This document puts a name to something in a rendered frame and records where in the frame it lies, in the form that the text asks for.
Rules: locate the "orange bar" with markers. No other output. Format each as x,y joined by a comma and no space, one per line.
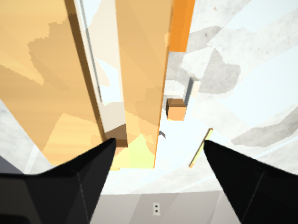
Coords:
181,23

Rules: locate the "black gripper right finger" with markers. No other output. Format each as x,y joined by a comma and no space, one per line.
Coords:
258,192

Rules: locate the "wooden stick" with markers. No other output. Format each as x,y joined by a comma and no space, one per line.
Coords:
207,136

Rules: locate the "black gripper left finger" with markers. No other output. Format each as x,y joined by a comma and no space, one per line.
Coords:
65,194

